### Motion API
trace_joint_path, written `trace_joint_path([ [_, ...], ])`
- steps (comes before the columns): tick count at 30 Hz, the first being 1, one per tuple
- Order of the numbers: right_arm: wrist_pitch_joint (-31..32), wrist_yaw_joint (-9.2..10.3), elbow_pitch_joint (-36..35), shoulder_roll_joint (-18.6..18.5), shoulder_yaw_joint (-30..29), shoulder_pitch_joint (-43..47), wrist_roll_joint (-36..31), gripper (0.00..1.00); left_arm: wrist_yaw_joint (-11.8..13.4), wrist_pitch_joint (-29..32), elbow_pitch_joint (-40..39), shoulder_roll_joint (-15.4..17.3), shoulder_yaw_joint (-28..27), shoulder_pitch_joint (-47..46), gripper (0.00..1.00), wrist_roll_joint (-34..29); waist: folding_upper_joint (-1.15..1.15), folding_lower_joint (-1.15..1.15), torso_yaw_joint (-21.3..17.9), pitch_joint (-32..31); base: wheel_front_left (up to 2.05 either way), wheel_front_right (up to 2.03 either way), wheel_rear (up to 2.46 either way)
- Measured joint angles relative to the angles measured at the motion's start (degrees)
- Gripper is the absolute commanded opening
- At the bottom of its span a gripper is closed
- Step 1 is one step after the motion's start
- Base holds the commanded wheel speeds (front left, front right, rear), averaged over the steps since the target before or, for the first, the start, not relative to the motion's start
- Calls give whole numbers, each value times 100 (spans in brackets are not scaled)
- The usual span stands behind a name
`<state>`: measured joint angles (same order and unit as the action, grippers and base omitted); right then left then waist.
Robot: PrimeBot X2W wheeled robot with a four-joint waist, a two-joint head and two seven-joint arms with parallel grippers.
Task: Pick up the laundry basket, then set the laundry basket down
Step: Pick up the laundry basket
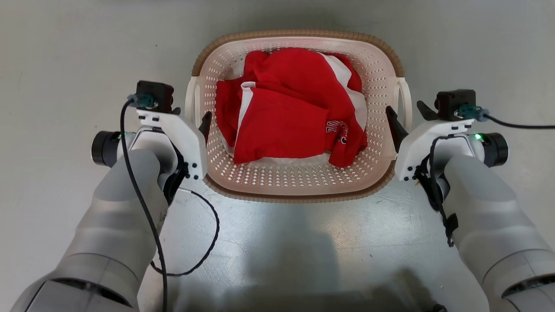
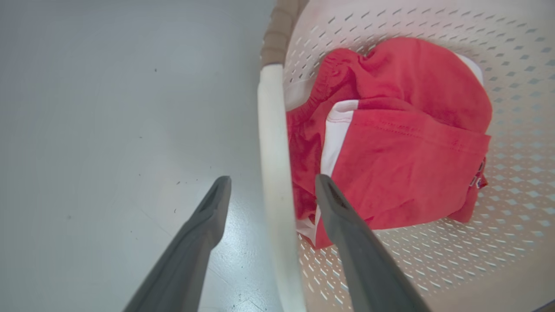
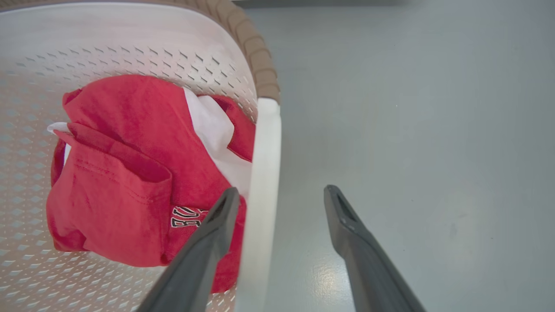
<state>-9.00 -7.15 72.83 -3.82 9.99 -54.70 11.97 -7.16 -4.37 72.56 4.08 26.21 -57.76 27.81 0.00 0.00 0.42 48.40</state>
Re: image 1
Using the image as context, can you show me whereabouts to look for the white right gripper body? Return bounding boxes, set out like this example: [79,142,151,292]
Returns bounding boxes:
[395,118,475,182]

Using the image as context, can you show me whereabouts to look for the black right camera cable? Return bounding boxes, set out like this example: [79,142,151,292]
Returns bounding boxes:
[454,104,555,130]

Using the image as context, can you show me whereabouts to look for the red and white garment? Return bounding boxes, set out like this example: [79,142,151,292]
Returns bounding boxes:
[215,48,369,169]

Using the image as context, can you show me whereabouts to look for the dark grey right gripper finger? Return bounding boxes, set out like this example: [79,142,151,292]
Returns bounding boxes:
[385,105,409,143]
[416,100,441,121]

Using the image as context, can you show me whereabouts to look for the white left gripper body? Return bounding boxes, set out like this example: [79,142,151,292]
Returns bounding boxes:
[136,109,208,181]

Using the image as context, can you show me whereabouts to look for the thin black left gripper cable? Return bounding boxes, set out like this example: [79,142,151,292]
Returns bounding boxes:
[150,188,220,277]

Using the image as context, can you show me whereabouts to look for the black camera cable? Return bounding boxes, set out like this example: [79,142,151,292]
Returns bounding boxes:
[454,104,555,130]
[120,94,169,312]

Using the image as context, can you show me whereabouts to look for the beige perforated plastic laundry basket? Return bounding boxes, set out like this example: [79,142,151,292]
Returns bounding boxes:
[184,29,413,204]

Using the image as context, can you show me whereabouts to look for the thin black right gripper cable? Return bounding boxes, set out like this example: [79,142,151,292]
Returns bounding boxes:
[413,135,459,248]

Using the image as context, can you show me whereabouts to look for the black left camera cable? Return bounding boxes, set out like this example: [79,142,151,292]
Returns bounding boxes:
[120,94,169,312]

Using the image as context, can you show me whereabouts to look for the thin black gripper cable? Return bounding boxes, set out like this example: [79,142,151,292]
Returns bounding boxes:
[150,188,220,277]
[413,135,459,248]

